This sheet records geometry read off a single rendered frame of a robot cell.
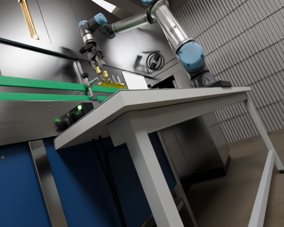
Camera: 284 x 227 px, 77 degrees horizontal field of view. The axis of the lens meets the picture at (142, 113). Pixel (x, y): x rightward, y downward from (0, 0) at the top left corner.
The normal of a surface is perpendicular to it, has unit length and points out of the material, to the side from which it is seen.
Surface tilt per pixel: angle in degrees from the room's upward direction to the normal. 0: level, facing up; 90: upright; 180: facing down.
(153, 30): 90
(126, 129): 90
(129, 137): 90
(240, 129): 90
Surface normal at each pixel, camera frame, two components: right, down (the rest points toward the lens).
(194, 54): -0.32, 0.07
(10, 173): 0.78, -0.39
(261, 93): -0.62, 0.12
